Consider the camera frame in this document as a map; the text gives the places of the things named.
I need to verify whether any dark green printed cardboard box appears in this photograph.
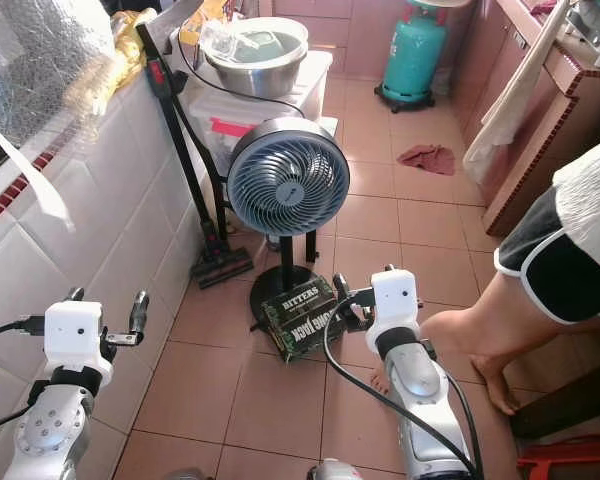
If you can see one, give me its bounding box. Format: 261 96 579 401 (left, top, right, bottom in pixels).
257 274 345 362

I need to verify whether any red floor rag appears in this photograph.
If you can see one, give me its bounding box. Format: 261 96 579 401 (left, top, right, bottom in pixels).
396 143 458 178

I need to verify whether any grey blue standing fan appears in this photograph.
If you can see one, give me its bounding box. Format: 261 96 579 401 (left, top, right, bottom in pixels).
226 116 352 323

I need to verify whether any white plastic strip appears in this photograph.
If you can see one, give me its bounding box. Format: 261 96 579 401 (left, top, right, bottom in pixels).
0 113 78 234

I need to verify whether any person in black shorts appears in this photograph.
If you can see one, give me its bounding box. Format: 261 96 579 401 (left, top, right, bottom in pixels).
368 138 600 417

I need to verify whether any grey left robot knee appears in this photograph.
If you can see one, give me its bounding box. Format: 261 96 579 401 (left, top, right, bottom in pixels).
160 467 213 480

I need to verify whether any grey robot knee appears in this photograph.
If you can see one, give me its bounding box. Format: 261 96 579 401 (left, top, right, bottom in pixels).
304 458 367 480
160 467 213 480

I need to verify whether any black stick vacuum cleaner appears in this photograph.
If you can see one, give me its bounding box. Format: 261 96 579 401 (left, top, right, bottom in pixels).
134 21 255 292

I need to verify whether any grey right robot knee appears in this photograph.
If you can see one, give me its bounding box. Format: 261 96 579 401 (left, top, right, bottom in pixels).
304 458 367 480

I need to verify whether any brown kitchen cabinet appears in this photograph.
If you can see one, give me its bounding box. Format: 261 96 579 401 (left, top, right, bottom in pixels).
444 0 600 239

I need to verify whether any white plastic storage box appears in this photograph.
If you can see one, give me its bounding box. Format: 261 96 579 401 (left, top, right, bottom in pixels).
183 50 334 179

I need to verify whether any white hanging towel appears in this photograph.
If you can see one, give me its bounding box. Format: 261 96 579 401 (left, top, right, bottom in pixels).
462 0 578 187

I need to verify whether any teal gas cylinder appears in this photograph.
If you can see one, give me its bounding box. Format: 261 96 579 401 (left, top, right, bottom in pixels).
374 0 450 114

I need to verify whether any dark wooden furniture piece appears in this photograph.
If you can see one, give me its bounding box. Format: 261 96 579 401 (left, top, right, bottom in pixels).
508 354 600 442

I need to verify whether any large steel bowl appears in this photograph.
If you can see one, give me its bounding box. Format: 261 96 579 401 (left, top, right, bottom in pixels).
201 16 310 100

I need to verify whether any silver bubble wrap sheet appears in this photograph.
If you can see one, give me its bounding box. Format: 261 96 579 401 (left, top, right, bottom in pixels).
0 0 143 153

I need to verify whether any yellow cloth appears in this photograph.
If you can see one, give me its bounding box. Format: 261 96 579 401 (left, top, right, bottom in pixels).
108 8 149 89

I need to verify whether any red plastic stool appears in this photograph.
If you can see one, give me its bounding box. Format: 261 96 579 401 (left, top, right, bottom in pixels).
516 434 600 480

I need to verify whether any clear plastic food container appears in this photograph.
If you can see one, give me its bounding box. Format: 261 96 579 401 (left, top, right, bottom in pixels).
200 19 249 63

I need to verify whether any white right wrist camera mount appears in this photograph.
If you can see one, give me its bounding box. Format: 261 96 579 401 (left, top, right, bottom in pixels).
366 267 422 353

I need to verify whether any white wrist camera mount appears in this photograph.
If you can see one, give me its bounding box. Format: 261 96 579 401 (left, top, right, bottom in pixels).
366 267 422 353
42 300 117 387

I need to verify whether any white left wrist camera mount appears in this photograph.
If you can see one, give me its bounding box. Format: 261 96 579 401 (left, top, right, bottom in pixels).
42 300 117 387

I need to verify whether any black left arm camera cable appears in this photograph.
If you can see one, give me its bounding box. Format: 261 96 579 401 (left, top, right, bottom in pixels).
0 316 49 347

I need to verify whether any black left arm lower cable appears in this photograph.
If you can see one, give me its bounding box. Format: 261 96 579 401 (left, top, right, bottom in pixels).
0 403 36 439

